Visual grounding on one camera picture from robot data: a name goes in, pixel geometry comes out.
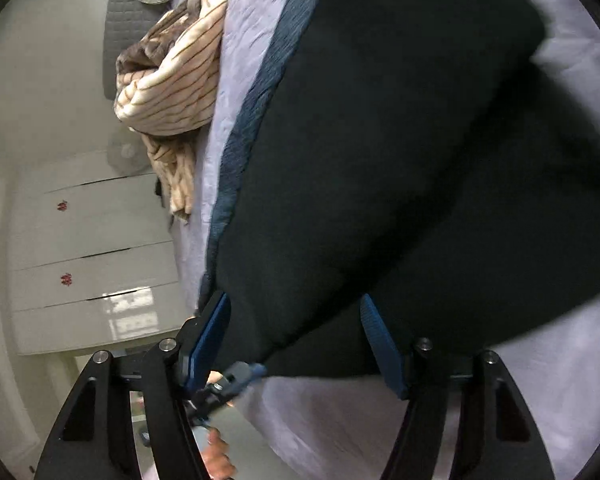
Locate white wardrobe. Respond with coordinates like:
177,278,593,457
7,150,191,356

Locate black pants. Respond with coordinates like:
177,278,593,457
196,0,600,381

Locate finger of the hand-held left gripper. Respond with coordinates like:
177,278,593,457
207,360,268,401

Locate person's left hand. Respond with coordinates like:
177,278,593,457
200,426,237,480

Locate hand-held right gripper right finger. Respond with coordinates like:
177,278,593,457
359,293,556,480

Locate lavender embossed bed cover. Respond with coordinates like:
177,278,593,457
170,0,600,480

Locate grey quilted mattress pad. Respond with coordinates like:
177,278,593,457
102,0,146,101

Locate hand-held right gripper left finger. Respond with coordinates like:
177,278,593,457
34,290,233,480

